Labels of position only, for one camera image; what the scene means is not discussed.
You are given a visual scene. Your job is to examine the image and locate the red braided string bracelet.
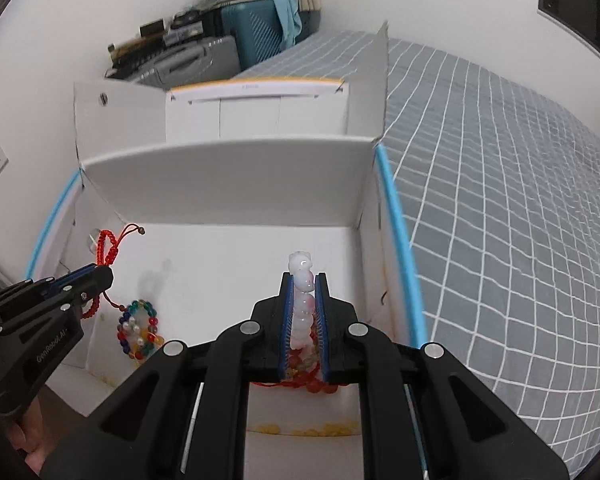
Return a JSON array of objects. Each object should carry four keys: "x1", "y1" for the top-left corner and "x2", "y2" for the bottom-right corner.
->
[{"x1": 81, "y1": 224, "x2": 147, "y2": 322}]

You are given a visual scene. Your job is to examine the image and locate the dark multicolour bead bracelet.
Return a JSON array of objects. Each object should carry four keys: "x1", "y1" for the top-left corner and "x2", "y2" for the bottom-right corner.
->
[{"x1": 116, "y1": 299, "x2": 162, "y2": 363}]

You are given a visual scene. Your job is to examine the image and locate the pile of black devices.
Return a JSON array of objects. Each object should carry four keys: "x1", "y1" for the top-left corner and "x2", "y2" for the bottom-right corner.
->
[{"x1": 104, "y1": 2, "x2": 221, "y2": 81}]

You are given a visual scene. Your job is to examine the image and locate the white cardboard box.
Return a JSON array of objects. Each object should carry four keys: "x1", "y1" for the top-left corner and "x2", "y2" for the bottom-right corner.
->
[{"x1": 24, "y1": 20, "x2": 428, "y2": 480}]

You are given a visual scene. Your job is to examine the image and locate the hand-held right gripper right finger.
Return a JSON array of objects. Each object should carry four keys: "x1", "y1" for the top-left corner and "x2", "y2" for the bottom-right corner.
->
[{"x1": 314, "y1": 272, "x2": 572, "y2": 480}]

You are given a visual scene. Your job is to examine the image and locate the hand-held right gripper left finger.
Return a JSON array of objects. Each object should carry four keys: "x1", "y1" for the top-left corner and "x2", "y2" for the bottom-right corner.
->
[{"x1": 39, "y1": 272, "x2": 296, "y2": 480}]

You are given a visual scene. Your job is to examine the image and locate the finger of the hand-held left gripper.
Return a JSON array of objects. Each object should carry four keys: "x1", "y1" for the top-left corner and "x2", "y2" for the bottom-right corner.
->
[
  {"x1": 0, "y1": 263, "x2": 101, "y2": 316},
  {"x1": 0, "y1": 266, "x2": 115, "y2": 337}
]

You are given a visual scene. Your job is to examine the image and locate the light blue cloth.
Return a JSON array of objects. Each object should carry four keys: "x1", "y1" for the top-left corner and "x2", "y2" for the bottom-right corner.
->
[{"x1": 271, "y1": 0, "x2": 303, "y2": 47}]

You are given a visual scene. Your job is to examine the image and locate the grey suitcase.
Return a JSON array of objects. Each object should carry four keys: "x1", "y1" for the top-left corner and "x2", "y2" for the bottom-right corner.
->
[{"x1": 130, "y1": 35, "x2": 242, "y2": 88}]

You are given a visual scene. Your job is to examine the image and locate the orange red bead bracelet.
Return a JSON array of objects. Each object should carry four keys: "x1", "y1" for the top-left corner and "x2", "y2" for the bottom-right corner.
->
[{"x1": 285, "y1": 347, "x2": 348, "y2": 395}]

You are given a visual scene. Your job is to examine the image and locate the person's left hand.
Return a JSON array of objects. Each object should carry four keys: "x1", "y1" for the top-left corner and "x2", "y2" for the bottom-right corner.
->
[{"x1": 9, "y1": 401, "x2": 48, "y2": 476}]

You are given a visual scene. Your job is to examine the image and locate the white bead bracelet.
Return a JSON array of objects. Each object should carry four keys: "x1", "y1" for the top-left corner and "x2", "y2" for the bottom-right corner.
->
[{"x1": 287, "y1": 251, "x2": 317, "y2": 361}]

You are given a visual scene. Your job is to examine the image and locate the teal suitcase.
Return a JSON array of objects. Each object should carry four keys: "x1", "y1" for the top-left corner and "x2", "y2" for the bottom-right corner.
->
[{"x1": 215, "y1": 0, "x2": 303, "y2": 72}]

